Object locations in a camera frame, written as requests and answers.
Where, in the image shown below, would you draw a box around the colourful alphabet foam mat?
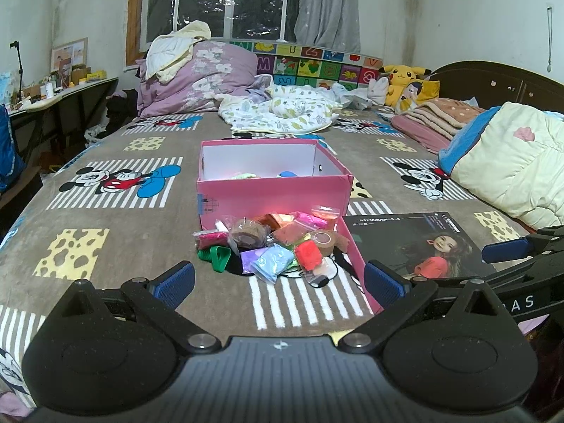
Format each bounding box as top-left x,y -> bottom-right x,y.
229,40 -> 383,91

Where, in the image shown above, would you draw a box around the pink box lid with photo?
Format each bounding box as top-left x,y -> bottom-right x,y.
335,210 -> 498,314

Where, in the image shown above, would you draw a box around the pink cardboard box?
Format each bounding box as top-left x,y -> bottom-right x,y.
196,139 -> 354,228

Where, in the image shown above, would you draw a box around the red clay packet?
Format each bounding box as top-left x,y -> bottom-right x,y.
294,240 -> 323,271

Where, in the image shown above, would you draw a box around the light blue clay packet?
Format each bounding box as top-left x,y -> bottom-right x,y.
251,245 -> 294,284

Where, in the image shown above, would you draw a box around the grey curtain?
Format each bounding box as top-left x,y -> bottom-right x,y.
294,0 -> 360,53

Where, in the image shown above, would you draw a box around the cream and blue quilt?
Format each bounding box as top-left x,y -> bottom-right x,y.
438,102 -> 563,229

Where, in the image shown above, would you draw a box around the Mickey Mouse bed sheet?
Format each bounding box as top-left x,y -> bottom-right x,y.
1,112 -> 524,420

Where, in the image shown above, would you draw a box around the terracotta clay packet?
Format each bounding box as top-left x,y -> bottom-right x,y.
272,222 -> 310,246

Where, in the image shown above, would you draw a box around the blue bag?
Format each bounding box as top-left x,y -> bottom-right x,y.
0,105 -> 26,193

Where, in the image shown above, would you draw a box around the folded pink blankets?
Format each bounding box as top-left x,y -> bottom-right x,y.
391,97 -> 484,154

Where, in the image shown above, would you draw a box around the purple clay packet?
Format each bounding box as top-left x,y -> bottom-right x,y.
240,247 -> 268,275

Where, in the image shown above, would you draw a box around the brown clay packet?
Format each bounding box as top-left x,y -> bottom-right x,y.
229,218 -> 270,249

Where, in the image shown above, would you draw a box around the magenta clay packet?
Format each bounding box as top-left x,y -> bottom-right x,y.
192,229 -> 229,250

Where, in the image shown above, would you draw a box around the pink clay packet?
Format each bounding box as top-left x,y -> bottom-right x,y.
294,211 -> 328,230

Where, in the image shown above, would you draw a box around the brown tape roll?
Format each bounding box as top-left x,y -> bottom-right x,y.
311,229 -> 349,257

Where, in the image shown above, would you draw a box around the cream cloth on duvet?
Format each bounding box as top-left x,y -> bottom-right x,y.
144,20 -> 211,84

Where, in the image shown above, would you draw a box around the dark wooden headboard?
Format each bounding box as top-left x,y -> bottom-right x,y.
429,60 -> 564,113

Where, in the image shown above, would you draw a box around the Pikachu plush toy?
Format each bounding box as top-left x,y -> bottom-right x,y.
379,65 -> 440,107

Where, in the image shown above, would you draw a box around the dark desk with clutter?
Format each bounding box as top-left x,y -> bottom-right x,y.
10,76 -> 118,165

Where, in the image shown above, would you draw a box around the white leaf-print blanket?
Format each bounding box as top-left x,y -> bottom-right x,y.
218,84 -> 343,135

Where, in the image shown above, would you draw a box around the purple floral duvet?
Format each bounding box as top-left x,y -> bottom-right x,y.
138,40 -> 258,117

